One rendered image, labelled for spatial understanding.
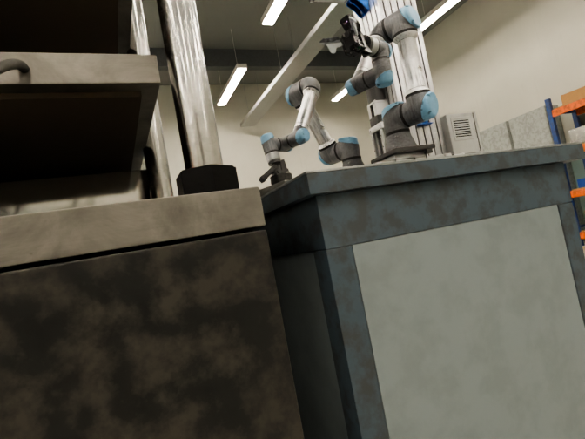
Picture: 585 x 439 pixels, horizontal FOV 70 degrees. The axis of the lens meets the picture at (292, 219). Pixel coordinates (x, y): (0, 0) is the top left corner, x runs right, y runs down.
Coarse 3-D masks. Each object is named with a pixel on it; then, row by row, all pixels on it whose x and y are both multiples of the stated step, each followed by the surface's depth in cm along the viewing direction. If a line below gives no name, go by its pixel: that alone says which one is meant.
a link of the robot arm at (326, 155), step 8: (288, 88) 245; (296, 88) 239; (288, 96) 244; (296, 96) 241; (288, 104) 249; (296, 104) 244; (312, 120) 248; (320, 120) 250; (312, 128) 250; (320, 128) 249; (320, 136) 251; (328, 136) 252; (320, 144) 253; (328, 144) 251; (320, 152) 256; (328, 152) 252; (320, 160) 259; (328, 160) 255; (336, 160) 253
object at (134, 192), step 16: (80, 176) 104; (96, 176) 106; (112, 176) 107; (128, 176) 109; (144, 176) 110; (0, 192) 97; (16, 192) 98; (32, 192) 100; (48, 192) 101; (64, 192) 102; (80, 192) 104; (96, 192) 105; (112, 192) 107; (128, 192) 108; (144, 192) 110; (0, 208) 97; (16, 208) 98; (32, 208) 99; (48, 208) 100; (64, 208) 102
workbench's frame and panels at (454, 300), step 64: (320, 192) 66; (384, 192) 73; (448, 192) 79; (512, 192) 85; (320, 256) 69; (384, 256) 71; (448, 256) 77; (512, 256) 83; (576, 256) 91; (320, 320) 73; (384, 320) 70; (448, 320) 75; (512, 320) 81; (576, 320) 88; (320, 384) 77; (384, 384) 68; (448, 384) 73; (512, 384) 79; (576, 384) 86
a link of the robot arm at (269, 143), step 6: (270, 132) 220; (264, 138) 219; (270, 138) 219; (276, 138) 222; (264, 144) 219; (270, 144) 218; (276, 144) 220; (264, 150) 220; (270, 150) 217; (276, 150) 219
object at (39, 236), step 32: (224, 192) 60; (256, 192) 62; (0, 224) 49; (32, 224) 50; (64, 224) 51; (96, 224) 53; (128, 224) 54; (160, 224) 56; (192, 224) 57; (224, 224) 59; (256, 224) 61; (0, 256) 48; (32, 256) 49; (64, 256) 51; (96, 256) 60
